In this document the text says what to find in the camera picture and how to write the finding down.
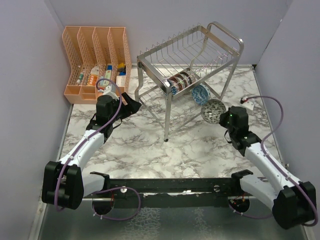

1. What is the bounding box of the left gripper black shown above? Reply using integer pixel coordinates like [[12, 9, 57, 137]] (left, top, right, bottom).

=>
[[109, 92, 142, 124]]

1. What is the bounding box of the blue floral bowl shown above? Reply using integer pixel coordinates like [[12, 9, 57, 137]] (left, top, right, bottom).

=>
[[191, 84, 211, 106]]

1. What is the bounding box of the blue triangle pattern bowl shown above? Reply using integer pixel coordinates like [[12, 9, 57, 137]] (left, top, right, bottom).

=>
[[170, 85, 179, 96]]

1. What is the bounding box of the pink dotted pattern bowl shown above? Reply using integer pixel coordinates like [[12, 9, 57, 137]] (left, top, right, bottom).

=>
[[175, 74, 186, 91]]

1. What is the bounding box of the brown geometric pattern bowl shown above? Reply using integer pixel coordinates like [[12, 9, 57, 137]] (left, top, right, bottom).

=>
[[182, 71, 193, 87]]

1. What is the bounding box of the stainless steel dish rack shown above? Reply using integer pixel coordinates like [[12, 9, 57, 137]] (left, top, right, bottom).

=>
[[134, 21, 245, 141]]

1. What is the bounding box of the red diamond pattern bowl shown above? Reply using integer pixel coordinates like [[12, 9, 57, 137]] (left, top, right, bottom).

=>
[[167, 76, 181, 86]]

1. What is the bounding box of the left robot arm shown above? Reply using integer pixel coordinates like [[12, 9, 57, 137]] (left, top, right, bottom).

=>
[[41, 92, 142, 211]]

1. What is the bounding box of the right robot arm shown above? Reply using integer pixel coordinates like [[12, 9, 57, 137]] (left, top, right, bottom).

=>
[[219, 106, 319, 230]]

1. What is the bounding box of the green white box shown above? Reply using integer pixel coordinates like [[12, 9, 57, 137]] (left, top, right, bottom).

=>
[[103, 64, 113, 80]]

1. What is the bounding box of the white glue tube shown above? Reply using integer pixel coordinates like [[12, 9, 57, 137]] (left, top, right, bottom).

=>
[[76, 71, 85, 85]]

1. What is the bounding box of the orange plastic file organizer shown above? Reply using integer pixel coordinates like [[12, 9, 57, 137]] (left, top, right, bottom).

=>
[[62, 26, 132, 104]]

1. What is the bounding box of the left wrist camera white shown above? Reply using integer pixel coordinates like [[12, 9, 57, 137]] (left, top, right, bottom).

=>
[[98, 84, 117, 97]]

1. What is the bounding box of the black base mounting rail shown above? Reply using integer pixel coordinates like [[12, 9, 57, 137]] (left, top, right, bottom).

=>
[[49, 172, 261, 208]]

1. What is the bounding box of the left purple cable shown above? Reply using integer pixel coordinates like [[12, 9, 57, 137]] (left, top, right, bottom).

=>
[[54, 78, 142, 221]]

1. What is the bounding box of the purple cable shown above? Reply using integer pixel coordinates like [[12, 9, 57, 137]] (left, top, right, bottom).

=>
[[54, 78, 142, 221], [232, 95, 320, 226]]

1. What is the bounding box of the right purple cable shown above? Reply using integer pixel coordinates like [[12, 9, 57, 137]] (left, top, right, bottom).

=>
[[232, 95, 320, 226]]

